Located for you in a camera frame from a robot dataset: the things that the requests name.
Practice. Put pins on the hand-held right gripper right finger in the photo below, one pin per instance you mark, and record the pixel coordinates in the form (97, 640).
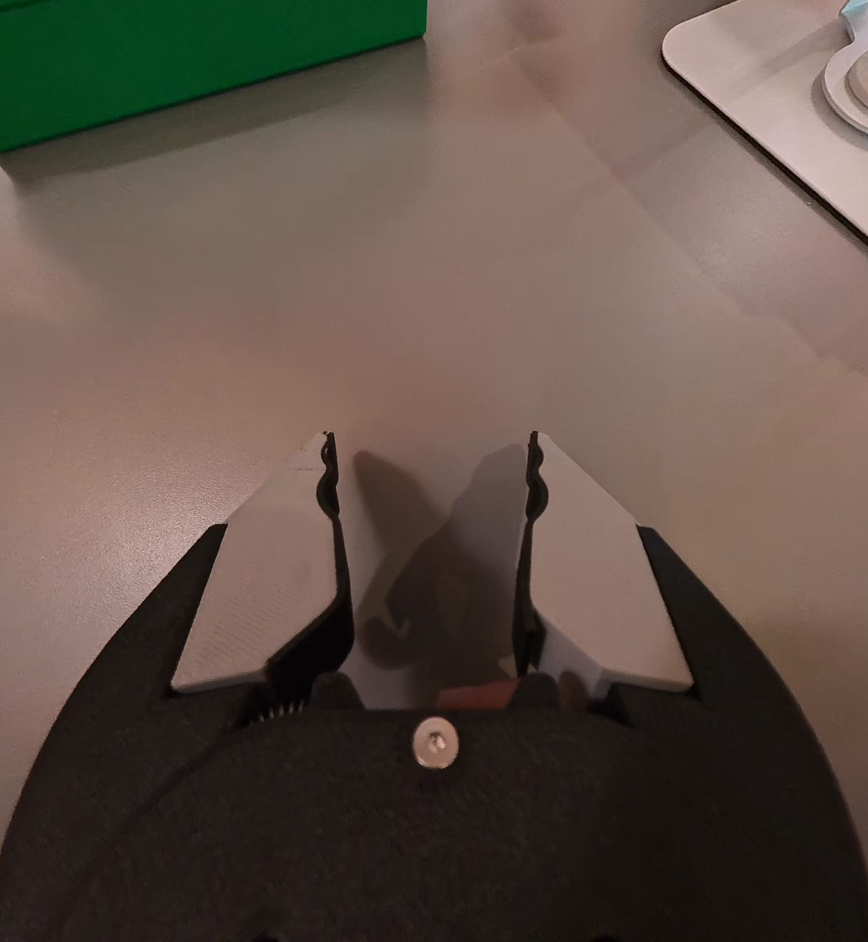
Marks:
(596, 589)

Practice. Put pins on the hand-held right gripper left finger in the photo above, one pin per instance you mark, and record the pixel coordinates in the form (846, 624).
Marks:
(265, 589)

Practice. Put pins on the green plastic bin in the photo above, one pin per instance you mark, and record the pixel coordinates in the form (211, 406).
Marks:
(184, 59)

